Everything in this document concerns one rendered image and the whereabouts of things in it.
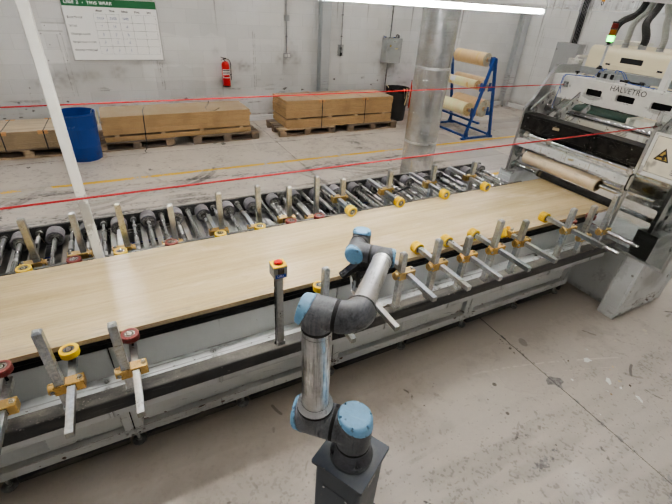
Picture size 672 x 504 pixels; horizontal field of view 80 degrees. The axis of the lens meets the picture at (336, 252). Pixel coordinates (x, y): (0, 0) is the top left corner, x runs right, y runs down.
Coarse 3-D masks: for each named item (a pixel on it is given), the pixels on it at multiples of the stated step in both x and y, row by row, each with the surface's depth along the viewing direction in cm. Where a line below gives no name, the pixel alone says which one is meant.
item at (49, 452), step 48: (336, 288) 248; (384, 288) 269; (528, 288) 369; (144, 336) 203; (192, 336) 216; (240, 336) 232; (384, 336) 302; (0, 384) 181; (240, 384) 257; (288, 384) 278; (96, 432) 223; (0, 480) 206
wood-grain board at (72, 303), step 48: (480, 192) 365; (528, 192) 371; (240, 240) 270; (288, 240) 274; (336, 240) 277; (384, 240) 281; (432, 240) 285; (0, 288) 215; (48, 288) 217; (96, 288) 219; (144, 288) 221; (192, 288) 224; (240, 288) 226; (288, 288) 229; (0, 336) 186; (48, 336) 188; (96, 336) 189
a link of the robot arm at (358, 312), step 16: (368, 256) 184; (384, 256) 176; (368, 272) 162; (384, 272) 166; (368, 288) 148; (352, 304) 134; (368, 304) 137; (336, 320) 131; (352, 320) 132; (368, 320) 135
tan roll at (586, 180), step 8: (520, 152) 420; (528, 152) 409; (528, 160) 407; (536, 160) 399; (544, 160) 393; (552, 160) 389; (544, 168) 393; (552, 168) 385; (560, 168) 379; (568, 168) 374; (560, 176) 381; (568, 176) 373; (576, 176) 366; (584, 176) 361; (592, 176) 357; (584, 184) 361; (592, 184) 355; (600, 184) 354; (616, 192) 343
